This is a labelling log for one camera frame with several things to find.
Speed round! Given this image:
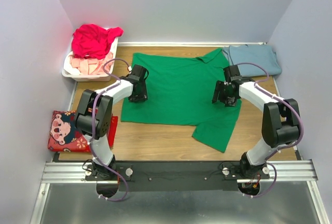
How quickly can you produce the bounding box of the magenta t-shirt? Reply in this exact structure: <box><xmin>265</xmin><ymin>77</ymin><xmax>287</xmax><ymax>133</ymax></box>
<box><xmin>71</xmin><ymin>24</ymin><xmax>123</xmax><ymax>60</ymax></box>

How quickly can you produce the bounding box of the red cartoon folded cloth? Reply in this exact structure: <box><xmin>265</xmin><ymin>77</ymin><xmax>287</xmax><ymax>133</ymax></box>
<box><xmin>47</xmin><ymin>109</ymin><xmax>118</xmax><ymax>153</ymax></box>

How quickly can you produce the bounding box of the folded blue t-shirt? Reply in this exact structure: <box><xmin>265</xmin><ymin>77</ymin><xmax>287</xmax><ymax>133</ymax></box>
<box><xmin>223</xmin><ymin>45</ymin><xmax>282</xmax><ymax>76</ymax></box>

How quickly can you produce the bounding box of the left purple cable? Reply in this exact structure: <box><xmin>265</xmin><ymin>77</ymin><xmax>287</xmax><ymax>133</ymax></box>
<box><xmin>88</xmin><ymin>58</ymin><xmax>131</xmax><ymax>202</ymax></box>

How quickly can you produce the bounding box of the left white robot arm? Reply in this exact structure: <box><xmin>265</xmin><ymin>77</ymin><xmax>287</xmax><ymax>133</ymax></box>
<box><xmin>74</xmin><ymin>65</ymin><xmax>149</xmax><ymax>180</ymax></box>

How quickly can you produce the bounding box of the white plastic bin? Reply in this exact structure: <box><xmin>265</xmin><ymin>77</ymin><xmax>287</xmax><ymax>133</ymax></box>
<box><xmin>61</xmin><ymin>37</ymin><xmax>119</xmax><ymax>82</ymax></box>

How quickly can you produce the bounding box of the white cloth in bin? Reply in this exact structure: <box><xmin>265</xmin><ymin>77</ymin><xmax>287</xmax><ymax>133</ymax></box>
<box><xmin>63</xmin><ymin>57</ymin><xmax>80</xmax><ymax>76</ymax></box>

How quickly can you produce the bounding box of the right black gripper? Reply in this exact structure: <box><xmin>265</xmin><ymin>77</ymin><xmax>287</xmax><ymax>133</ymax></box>
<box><xmin>211</xmin><ymin>80</ymin><xmax>238</xmax><ymax>107</ymax></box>

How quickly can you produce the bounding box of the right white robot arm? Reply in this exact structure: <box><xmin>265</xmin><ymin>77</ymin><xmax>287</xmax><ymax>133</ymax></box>
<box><xmin>212</xmin><ymin>65</ymin><xmax>304</xmax><ymax>178</ymax></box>

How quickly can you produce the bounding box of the purple cable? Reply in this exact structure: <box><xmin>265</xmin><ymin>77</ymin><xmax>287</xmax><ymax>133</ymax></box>
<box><xmin>88</xmin><ymin>58</ymin><xmax>131</xmax><ymax>202</ymax></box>
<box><xmin>233</xmin><ymin>62</ymin><xmax>305</xmax><ymax>199</ymax></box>

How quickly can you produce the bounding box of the green t-shirt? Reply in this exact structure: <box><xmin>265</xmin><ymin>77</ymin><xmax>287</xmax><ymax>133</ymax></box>
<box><xmin>121</xmin><ymin>48</ymin><xmax>242</xmax><ymax>152</ymax></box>

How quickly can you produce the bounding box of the aluminium rail frame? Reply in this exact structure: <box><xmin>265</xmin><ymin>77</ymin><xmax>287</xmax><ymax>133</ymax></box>
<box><xmin>31</xmin><ymin>160</ymin><xmax>330</xmax><ymax>223</ymax></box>

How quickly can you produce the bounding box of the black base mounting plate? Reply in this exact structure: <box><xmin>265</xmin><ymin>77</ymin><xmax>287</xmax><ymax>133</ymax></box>
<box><xmin>82</xmin><ymin>160</ymin><xmax>270</xmax><ymax>192</ymax></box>

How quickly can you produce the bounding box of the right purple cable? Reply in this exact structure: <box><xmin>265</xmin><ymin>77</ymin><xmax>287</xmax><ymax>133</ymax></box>
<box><xmin>233</xmin><ymin>62</ymin><xmax>305</xmax><ymax>199</ymax></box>

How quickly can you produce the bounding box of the pink t-shirt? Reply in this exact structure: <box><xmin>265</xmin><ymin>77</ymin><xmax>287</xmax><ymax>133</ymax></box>
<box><xmin>70</xmin><ymin>52</ymin><xmax>114</xmax><ymax>75</ymax></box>

